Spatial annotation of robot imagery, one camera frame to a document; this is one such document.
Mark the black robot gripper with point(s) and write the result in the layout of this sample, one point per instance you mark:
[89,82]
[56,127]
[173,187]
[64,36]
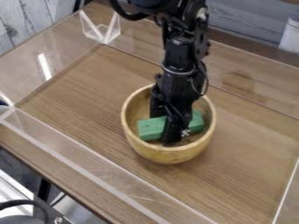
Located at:
[177,91]

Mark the green rectangular block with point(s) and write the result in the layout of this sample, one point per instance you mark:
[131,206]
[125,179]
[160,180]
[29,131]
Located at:
[151,128]

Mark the brown wooden bowl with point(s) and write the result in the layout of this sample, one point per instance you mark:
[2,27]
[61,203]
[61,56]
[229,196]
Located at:
[168,155]

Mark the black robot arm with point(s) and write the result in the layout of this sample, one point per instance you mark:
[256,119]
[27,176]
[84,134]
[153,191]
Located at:
[183,20]

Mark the black table leg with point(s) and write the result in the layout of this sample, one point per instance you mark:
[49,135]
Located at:
[44,189]

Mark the white cylindrical container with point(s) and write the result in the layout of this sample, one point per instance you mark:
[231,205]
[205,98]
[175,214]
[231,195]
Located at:
[289,39]

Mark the clear acrylic corner bracket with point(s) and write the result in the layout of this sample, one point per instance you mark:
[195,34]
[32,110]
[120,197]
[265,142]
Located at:
[103,33]

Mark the clear acrylic front wall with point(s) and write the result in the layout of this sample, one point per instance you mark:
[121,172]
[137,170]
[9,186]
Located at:
[112,192]

